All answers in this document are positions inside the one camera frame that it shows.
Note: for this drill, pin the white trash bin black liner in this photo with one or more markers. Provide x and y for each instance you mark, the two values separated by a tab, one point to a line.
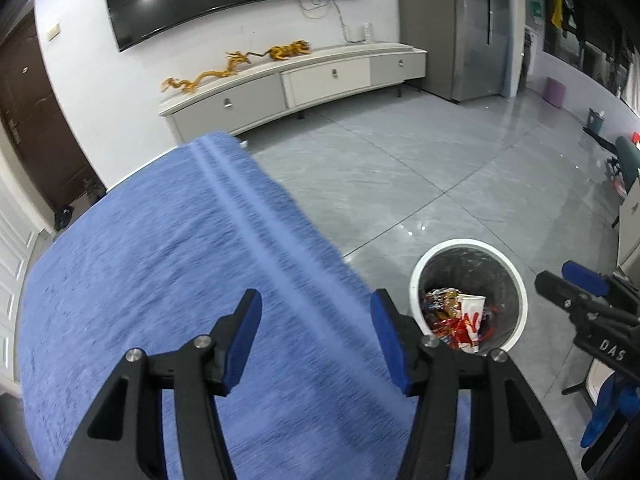
500	272

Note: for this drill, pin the teal bin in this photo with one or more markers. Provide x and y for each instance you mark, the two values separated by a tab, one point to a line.
596	121

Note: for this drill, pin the person's right hand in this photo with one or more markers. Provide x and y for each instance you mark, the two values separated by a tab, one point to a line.
605	410

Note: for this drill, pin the white panelled door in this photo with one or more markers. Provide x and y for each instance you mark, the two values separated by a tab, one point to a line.
15	280

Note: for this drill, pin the white power strip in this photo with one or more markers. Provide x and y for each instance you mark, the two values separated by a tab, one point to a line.
367	32

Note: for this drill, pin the red and white snack packet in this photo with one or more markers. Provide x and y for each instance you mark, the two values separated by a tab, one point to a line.
468	322

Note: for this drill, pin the white television cabinet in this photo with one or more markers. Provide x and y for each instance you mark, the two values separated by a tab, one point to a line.
300	85

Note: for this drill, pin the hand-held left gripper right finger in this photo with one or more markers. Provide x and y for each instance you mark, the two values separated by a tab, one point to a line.
386	342

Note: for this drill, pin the yellow hanging garment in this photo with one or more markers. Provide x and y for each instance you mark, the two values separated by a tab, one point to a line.
558	2

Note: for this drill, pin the dark brown door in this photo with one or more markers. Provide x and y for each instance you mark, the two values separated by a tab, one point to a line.
35	125

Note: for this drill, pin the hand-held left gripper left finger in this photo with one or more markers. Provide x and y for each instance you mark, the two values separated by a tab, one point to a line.
247	332

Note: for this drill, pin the white wall switch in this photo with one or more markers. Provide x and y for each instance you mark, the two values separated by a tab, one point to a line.
52	32

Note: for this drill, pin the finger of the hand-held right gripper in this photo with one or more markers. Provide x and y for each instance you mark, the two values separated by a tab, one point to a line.
585	276
565	295

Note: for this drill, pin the long golden dragon figurine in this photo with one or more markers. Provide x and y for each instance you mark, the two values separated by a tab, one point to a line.
210	76

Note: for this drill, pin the blue blanket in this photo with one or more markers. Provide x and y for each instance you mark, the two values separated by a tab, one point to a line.
175	260

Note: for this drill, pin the colourful snack packet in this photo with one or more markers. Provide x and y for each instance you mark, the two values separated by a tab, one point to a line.
437	307

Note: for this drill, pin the green chair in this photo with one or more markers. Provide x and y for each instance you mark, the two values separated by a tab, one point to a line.
629	157

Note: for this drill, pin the black shoes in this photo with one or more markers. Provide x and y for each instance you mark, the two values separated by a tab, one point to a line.
64	216

